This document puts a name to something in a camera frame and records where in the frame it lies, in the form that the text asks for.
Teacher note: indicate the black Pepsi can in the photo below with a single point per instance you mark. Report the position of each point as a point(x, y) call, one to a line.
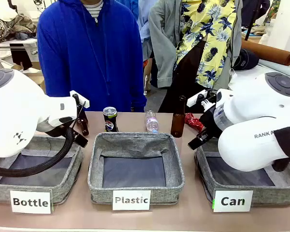
point(110, 120)

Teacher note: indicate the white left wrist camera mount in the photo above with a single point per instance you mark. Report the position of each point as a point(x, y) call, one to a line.
point(80, 99)

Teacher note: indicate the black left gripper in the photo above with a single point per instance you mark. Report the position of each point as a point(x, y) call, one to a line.
point(62, 129)

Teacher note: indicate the crushed red can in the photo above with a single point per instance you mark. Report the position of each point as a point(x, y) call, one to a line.
point(194, 122)

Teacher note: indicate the grey fabric basket can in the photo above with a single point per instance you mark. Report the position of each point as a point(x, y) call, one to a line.
point(268, 191)

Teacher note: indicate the small pale stick object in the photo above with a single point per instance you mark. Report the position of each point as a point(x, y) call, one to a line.
point(145, 84)

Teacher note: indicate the grey fabric basket plastic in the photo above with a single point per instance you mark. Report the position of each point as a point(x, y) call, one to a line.
point(135, 149)

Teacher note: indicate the black hanging cloth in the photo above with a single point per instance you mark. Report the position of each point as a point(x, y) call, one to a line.
point(20, 55)

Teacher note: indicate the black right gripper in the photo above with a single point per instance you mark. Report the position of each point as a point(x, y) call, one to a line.
point(211, 123)

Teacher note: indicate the white Plastic label card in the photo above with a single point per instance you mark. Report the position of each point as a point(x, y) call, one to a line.
point(131, 200)

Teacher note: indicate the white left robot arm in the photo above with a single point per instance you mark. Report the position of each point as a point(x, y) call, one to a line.
point(17, 113)

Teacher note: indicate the black slanted pole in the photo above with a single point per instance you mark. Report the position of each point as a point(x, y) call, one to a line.
point(252, 19)

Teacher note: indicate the brown glass bottle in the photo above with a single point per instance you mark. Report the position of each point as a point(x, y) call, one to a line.
point(178, 123)
point(84, 126)

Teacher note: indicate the white background table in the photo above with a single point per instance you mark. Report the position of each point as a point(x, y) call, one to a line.
point(246, 77)

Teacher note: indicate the small clear water bottle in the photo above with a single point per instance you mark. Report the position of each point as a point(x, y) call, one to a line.
point(151, 123)

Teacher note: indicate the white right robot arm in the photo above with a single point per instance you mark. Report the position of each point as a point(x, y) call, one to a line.
point(253, 123)

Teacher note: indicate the white Can label card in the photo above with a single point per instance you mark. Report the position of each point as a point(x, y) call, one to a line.
point(232, 201)

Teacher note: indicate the person in blue hoodie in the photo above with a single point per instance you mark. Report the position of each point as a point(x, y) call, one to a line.
point(87, 60)

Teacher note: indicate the pale blue rolled sheet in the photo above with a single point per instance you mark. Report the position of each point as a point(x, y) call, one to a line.
point(280, 68)

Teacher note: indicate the brown rolled mat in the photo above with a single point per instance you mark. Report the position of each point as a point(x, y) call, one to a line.
point(268, 52)

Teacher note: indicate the white Bottle label card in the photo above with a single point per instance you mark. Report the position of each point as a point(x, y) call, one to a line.
point(30, 202)

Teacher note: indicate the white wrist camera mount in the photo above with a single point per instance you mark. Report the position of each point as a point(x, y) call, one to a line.
point(80, 99)
point(195, 97)

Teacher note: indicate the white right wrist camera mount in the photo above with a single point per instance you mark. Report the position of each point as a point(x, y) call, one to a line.
point(195, 97)

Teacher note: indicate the grey fabric basket bottle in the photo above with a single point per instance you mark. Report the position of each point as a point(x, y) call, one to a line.
point(38, 191)

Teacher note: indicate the patterned clothing pile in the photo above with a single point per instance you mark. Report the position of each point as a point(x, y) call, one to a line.
point(12, 26)

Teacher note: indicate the black cap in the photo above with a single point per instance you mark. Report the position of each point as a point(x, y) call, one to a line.
point(246, 60)

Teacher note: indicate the person in yellow pineapple shirt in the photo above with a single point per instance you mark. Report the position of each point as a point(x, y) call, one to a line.
point(203, 48)

